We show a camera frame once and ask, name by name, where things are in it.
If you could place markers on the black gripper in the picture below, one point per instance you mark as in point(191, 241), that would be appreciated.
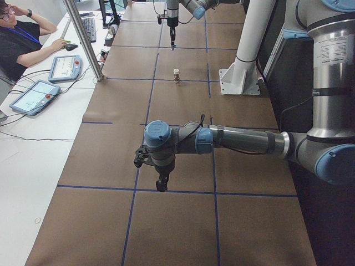
point(163, 170)
point(172, 22)

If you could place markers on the white brass PPR valve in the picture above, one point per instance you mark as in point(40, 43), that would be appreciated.
point(176, 73)

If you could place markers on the silver metal cylinder weight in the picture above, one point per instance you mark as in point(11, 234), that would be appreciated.
point(112, 29)

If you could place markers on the black box under cylinder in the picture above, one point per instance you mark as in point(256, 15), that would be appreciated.
point(109, 39)

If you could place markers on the black monitor stand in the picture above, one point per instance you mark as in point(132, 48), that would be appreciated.
point(111, 17)

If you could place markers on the far orange black connector box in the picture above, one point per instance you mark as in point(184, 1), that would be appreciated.
point(103, 55)

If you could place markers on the black computer keyboard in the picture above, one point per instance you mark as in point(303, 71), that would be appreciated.
point(90, 29)

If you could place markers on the black computer mouse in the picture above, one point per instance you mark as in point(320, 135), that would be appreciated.
point(71, 46)

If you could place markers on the far teach pendant tablet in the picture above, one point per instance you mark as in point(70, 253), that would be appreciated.
point(65, 68)

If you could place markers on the teach pendant tablet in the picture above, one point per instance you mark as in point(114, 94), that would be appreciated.
point(65, 68)
point(36, 98)

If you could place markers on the near teach pendant tablet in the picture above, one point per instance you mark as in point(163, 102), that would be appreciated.
point(36, 98)

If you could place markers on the seated person black shirt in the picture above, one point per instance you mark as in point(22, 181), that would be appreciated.
point(20, 44)

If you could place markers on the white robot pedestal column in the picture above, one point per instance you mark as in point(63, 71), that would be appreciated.
point(241, 76)

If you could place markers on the aluminium frame post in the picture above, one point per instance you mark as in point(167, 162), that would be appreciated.
point(79, 28)

